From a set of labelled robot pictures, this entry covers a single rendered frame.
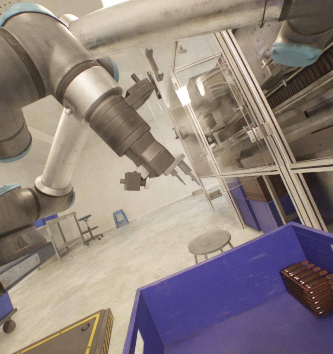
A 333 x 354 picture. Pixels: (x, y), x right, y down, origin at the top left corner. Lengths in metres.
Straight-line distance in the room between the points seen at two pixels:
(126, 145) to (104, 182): 5.29
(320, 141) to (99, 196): 5.33
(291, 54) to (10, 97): 0.49
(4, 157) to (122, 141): 0.24
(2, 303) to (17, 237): 1.60
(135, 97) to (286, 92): 0.93
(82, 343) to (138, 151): 0.75
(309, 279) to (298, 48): 0.60
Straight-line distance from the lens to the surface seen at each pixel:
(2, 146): 0.37
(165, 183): 5.22
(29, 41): 0.30
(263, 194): 1.36
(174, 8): 0.38
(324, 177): 1.31
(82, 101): 0.27
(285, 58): 0.49
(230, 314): 0.77
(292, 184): 0.94
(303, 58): 0.48
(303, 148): 0.92
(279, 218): 1.44
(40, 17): 0.34
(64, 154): 0.73
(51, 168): 0.78
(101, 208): 5.63
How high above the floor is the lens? 0.74
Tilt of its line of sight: 4 degrees up
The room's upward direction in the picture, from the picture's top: 23 degrees counter-clockwise
